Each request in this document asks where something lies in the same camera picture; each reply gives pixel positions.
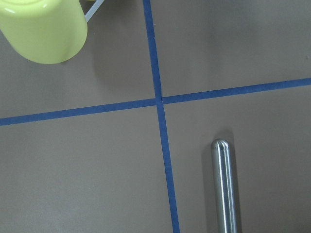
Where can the steel muddler black tip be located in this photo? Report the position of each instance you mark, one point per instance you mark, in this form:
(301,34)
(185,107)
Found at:
(224,186)

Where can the white cup drying rack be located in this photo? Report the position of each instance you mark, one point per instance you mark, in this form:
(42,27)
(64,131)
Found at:
(94,7)

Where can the yellow-green cup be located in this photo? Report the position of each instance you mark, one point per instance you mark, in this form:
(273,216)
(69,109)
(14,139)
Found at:
(44,31)

